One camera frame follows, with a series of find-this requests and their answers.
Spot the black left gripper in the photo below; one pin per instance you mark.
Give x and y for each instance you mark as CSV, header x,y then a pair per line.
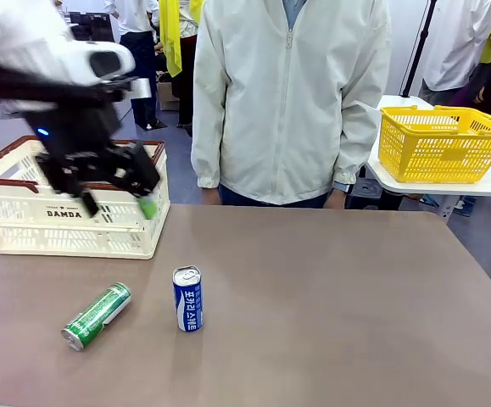
x,y
79,125

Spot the black tripod pole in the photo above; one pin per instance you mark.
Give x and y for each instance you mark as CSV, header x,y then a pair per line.
x,y
419,46

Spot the person in white shirt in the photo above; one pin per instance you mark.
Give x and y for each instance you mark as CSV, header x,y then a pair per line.
x,y
453,42

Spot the black stool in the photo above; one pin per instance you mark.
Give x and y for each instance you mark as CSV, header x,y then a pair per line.
x,y
366,193

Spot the person's left forearm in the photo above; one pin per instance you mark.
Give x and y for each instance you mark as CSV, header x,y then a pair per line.
x,y
355,157

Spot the person in cream jacket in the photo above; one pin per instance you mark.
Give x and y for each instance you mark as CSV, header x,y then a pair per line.
x,y
287,106

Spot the blue Pocari Sweat can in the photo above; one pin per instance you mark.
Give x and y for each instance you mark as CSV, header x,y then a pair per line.
x,y
189,305

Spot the black monitor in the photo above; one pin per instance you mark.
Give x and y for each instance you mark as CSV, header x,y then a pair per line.
x,y
101,25

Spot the green drink can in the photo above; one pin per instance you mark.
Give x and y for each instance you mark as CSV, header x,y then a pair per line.
x,y
96,316

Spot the grey wrist watch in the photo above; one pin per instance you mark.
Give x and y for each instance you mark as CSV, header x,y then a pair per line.
x,y
342,187

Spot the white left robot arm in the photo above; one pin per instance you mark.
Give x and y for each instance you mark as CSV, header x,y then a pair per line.
x,y
29,38

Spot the white side table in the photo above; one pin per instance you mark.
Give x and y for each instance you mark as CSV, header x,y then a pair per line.
x,y
440,189

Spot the yellow plastic shopping basket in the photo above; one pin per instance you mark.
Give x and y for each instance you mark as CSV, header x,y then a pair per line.
x,y
440,165

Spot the person's right hand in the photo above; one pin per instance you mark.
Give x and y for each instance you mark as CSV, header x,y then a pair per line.
x,y
211,196

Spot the person's left hand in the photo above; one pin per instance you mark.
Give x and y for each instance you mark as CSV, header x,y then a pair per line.
x,y
337,200

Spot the person in dark trousers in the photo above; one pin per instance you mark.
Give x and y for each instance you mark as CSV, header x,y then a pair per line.
x,y
145,55

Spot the person's right forearm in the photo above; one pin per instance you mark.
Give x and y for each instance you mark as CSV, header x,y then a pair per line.
x,y
204,157

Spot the cream basket with brown rim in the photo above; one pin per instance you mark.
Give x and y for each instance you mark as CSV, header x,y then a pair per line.
x,y
24,237

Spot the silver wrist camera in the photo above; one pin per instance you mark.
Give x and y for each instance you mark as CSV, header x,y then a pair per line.
x,y
143,89

